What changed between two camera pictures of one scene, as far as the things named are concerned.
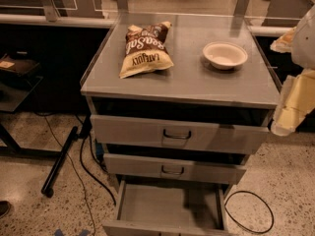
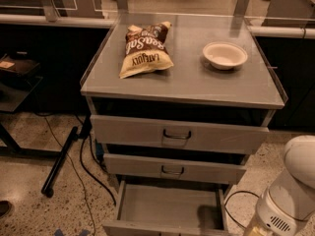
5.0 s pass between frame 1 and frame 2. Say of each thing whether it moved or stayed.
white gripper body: moved
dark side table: stayed
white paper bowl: stayed
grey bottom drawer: stayed
